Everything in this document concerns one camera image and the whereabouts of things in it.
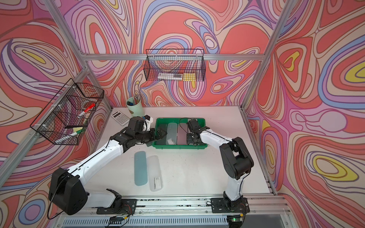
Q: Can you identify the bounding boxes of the dark green pencil case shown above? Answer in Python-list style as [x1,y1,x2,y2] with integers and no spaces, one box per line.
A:
[156,123,167,145]

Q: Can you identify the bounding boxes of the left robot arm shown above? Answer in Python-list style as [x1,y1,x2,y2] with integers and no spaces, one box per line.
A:
[48,116,167,215]

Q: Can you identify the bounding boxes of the light green pen cup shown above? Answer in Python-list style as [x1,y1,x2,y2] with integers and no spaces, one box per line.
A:
[126,95,144,117]

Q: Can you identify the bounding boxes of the clear rounded pencil case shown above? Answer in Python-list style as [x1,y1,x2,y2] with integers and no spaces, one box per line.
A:
[147,155,163,192]

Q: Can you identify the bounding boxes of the pink pencil case with label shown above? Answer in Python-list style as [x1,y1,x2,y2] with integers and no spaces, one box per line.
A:
[177,123,188,145]

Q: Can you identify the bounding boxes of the white calculator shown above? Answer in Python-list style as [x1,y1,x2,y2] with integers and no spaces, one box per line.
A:
[111,111,130,126]

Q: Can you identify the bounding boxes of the red marker in basket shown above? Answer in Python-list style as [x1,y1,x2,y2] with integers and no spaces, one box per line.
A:
[78,104,96,117]

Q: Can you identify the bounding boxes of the teal pencil case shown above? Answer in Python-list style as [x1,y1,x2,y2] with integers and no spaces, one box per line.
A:
[134,151,148,186]

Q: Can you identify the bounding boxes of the yellow box in back basket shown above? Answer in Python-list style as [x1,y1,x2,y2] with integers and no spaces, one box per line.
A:
[182,73,196,81]

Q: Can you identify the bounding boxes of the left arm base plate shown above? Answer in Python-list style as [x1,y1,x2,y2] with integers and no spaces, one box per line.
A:
[97,199,137,215]

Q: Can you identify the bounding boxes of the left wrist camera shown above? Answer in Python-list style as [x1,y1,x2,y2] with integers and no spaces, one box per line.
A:
[142,115,154,131]

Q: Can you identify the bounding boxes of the black wire basket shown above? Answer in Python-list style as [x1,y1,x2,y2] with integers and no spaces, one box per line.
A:
[144,48,206,81]
[30,79,104,145]

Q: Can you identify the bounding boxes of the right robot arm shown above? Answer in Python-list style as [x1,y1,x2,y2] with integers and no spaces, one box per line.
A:
[187,119,254,212]

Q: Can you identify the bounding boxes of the green plastic storage tray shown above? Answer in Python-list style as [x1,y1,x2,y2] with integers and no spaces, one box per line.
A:
[152,117,208,150]

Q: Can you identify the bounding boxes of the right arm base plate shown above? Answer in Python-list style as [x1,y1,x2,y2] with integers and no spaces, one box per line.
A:
[208,197,250,214]

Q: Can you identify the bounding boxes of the black wire basket back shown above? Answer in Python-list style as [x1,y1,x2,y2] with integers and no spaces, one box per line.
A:
[144,48,206,81]

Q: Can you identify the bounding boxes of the green white marker in basket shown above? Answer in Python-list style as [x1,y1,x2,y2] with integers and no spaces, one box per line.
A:
[55,128,83,144]

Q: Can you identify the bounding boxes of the clear frosted pencil case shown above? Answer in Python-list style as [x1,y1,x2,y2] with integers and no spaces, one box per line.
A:
[166,123,178,145]

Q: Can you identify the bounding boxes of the black wire basket left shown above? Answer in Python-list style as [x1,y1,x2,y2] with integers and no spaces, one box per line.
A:
[30,79,104,145]

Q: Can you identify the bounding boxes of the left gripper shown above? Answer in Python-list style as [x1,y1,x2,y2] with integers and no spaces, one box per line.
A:
[133,126,167,144]

